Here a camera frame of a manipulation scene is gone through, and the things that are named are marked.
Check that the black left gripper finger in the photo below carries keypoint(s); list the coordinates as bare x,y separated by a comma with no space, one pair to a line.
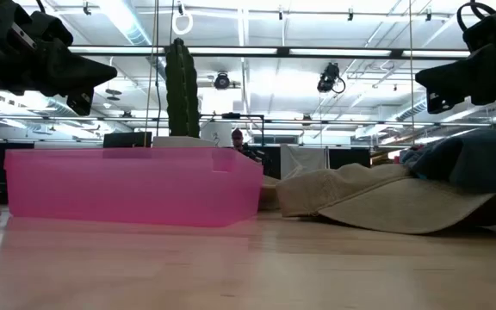
76,71
79,103

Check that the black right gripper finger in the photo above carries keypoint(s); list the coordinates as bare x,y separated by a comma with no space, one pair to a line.
437,103
454,75

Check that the dark blue baseball cap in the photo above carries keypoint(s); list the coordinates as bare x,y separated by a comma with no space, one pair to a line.
467,159

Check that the black background monitor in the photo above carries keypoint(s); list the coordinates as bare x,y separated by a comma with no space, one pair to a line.
127,140

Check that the pink-red translucent plastic bin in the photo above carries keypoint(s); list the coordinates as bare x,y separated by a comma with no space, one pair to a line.
123,189

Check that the tall green cactus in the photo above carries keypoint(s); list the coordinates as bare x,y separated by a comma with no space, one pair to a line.
182,86

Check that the white cloth sheet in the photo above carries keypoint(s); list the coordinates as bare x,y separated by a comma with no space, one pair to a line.
299,161

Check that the person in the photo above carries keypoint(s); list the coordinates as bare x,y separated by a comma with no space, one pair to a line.
237,138

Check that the black overhead crossbar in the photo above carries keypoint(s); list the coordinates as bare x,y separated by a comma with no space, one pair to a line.
282,51

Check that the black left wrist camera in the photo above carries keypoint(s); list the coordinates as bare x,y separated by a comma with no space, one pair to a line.
52,28

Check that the black metal rack frame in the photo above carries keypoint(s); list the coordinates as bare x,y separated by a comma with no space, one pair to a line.
233,115

